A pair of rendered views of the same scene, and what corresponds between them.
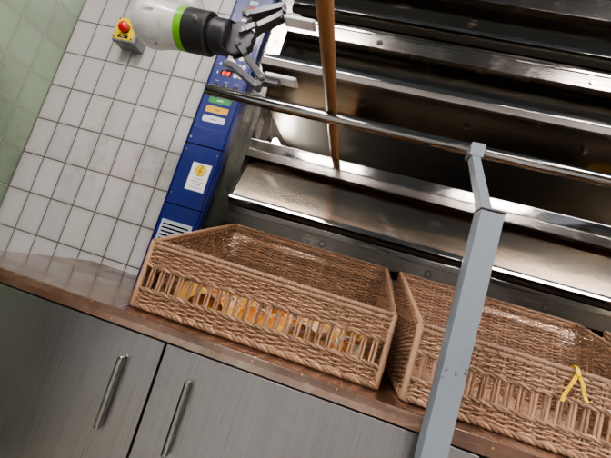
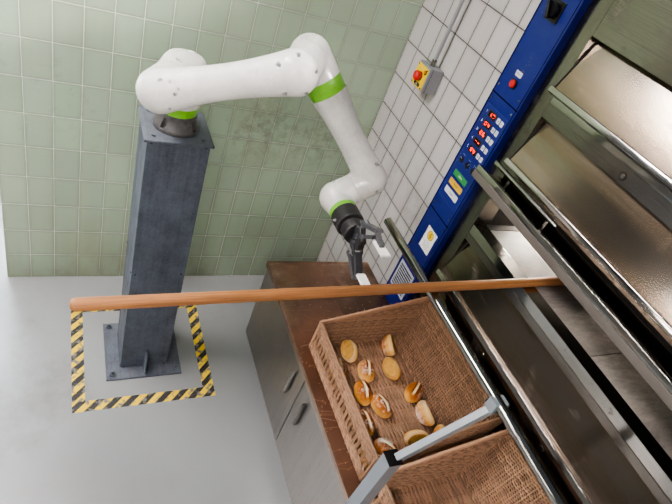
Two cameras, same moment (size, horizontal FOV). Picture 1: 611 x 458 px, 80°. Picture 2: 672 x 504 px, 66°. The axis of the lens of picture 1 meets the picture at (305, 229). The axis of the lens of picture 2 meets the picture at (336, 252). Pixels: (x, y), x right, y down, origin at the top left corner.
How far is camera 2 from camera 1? 150 cm
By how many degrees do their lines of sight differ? 61
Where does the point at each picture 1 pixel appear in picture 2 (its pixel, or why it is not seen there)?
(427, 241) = (552, 423)
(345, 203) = (513, 333)
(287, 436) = (321, 461)
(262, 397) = (319, 437)
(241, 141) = (466, 222)
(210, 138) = (444, 210)
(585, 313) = not seen: outside the picture
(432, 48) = not seen: outside the picture
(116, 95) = (410, 131)
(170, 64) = (447, 114)
